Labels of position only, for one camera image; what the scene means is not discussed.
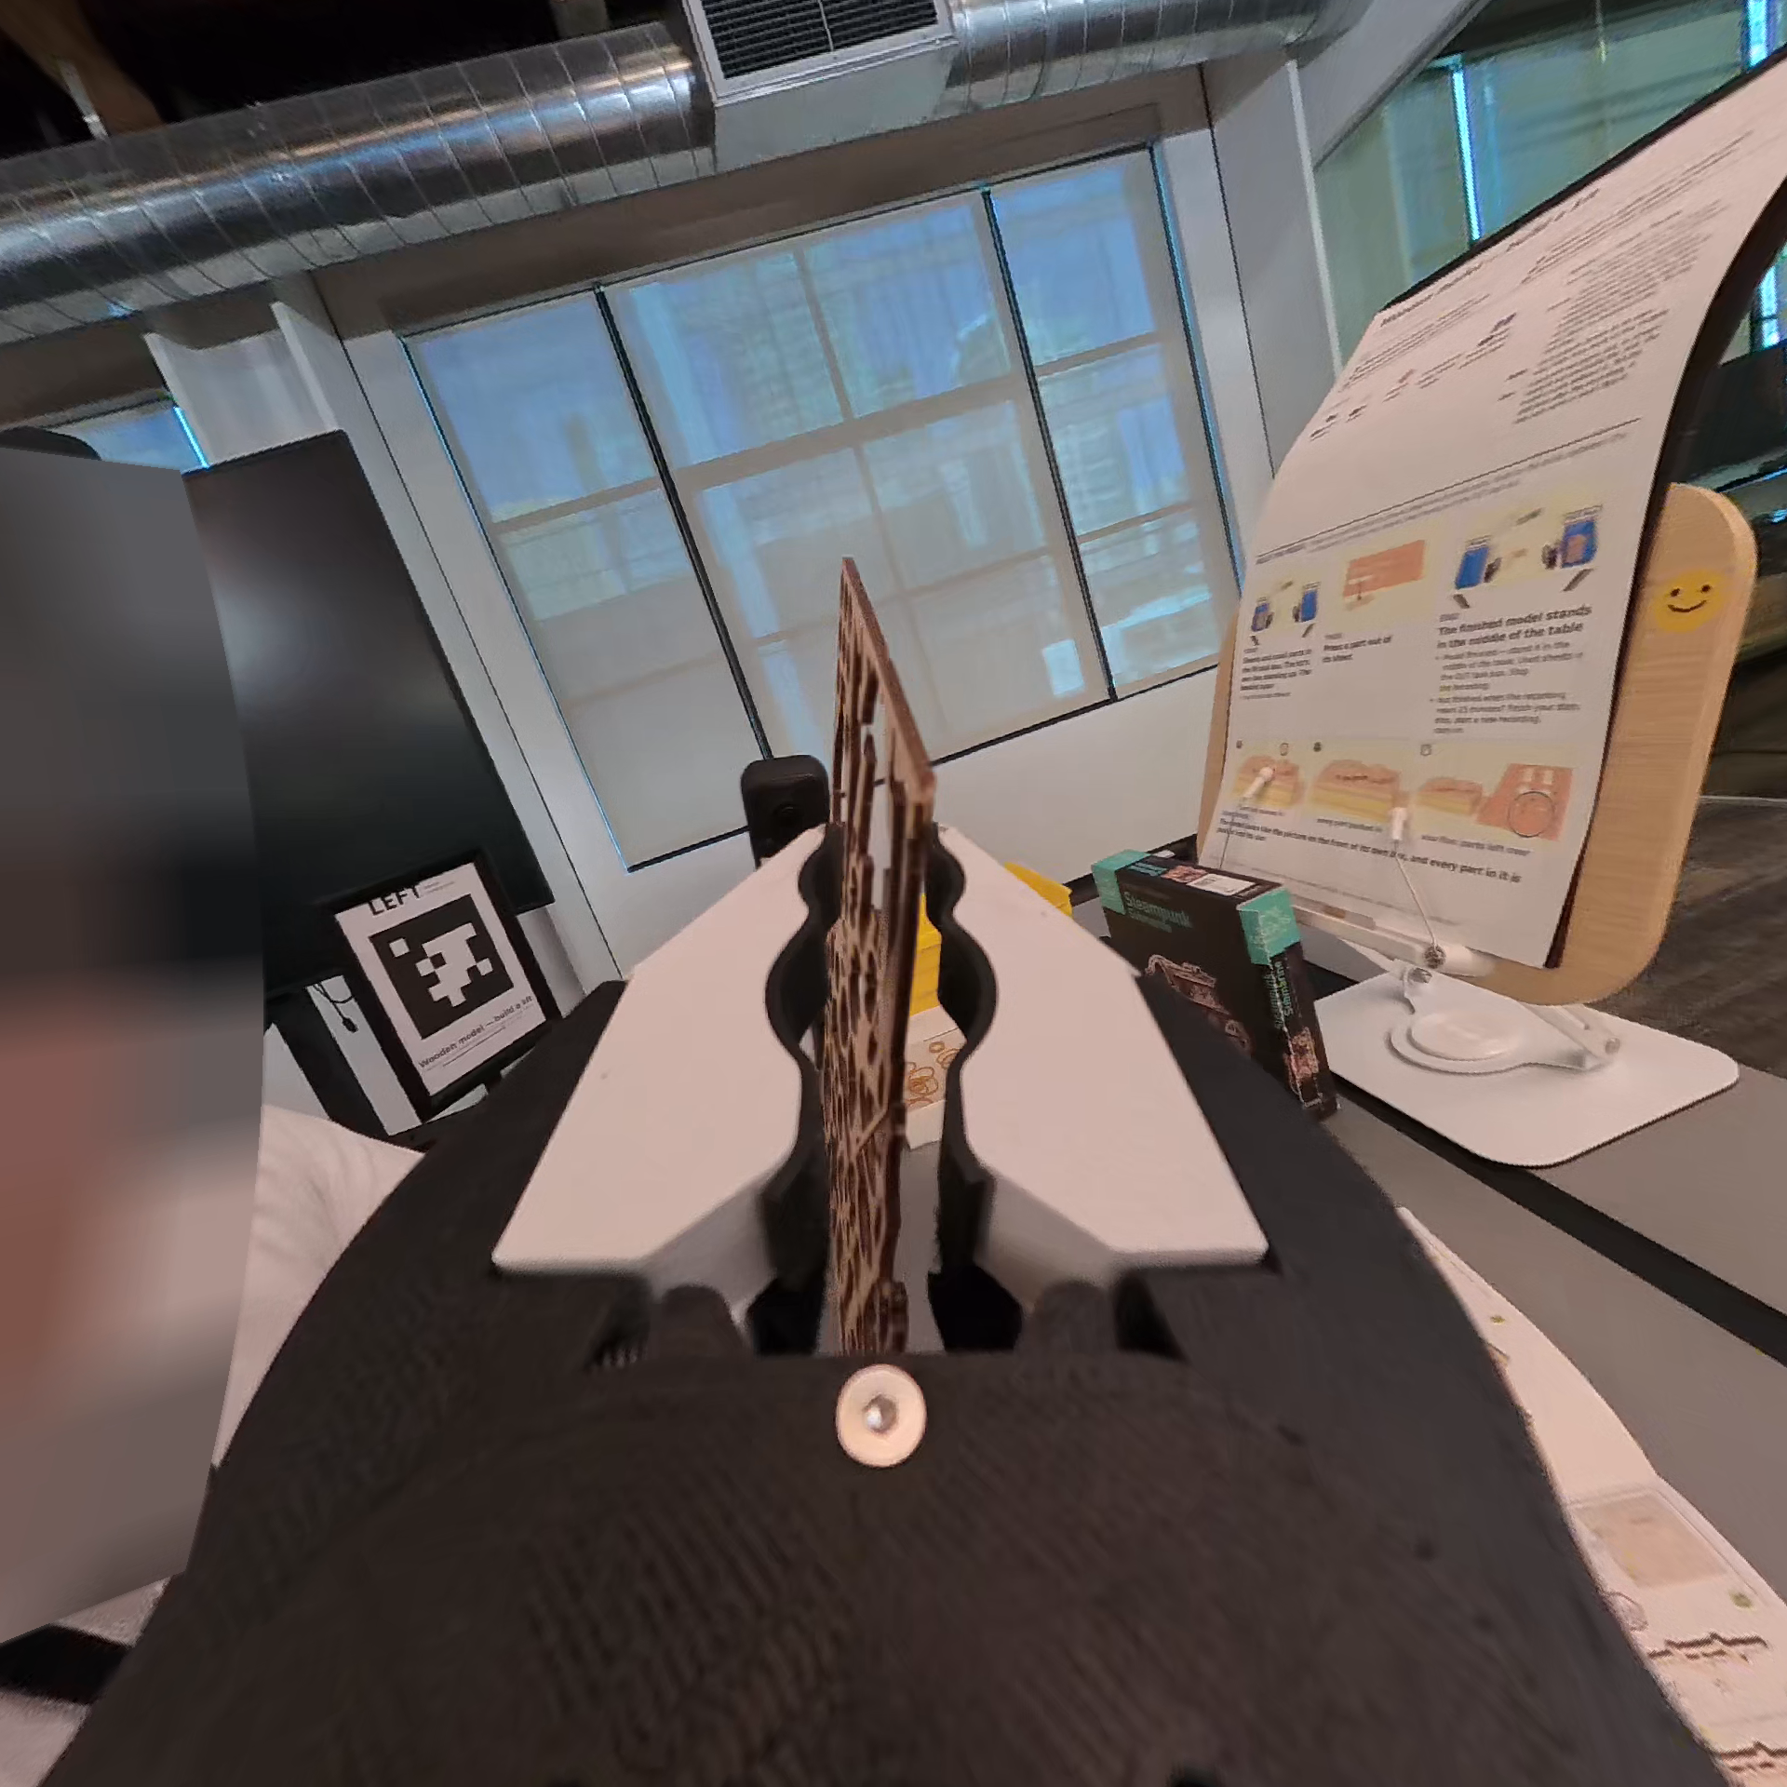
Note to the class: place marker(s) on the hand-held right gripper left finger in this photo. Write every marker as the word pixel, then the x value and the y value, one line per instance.
pixel 655 1117

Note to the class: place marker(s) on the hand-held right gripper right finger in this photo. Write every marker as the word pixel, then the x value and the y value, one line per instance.
pixel 1102 1117

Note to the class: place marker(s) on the laser-cut plywood sheet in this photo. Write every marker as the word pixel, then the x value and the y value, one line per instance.
pixel 911 782

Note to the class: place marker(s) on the nested yellow plastic bins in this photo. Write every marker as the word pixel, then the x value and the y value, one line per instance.
pixel 1041 888

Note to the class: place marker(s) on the black model kit box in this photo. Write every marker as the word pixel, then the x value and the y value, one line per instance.
pixel 1201 923

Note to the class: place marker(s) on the white cardboard tray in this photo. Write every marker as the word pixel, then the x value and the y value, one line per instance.
pixel 921 1125

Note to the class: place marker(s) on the framed tag sign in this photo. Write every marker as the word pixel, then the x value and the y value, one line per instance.
pixel 447 978

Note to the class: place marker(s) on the glass window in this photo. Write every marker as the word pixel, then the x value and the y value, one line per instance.
pixel 839 488

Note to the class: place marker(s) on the black monitor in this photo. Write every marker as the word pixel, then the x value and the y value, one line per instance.
pixel 349 698

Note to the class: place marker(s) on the printed instruction booklet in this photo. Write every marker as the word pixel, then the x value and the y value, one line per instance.
pixel 1647 1538

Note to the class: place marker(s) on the printed instruction sheet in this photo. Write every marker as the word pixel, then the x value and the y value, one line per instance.
pixel 1467 488

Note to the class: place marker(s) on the white air vent grille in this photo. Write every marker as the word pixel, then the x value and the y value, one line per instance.
pixel 824 41

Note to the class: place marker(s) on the yellow smiley sticker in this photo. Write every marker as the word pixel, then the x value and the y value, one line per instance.
pixel 1689 598

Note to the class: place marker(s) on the silver air duct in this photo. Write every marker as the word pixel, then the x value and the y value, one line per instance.
pixel 349 169

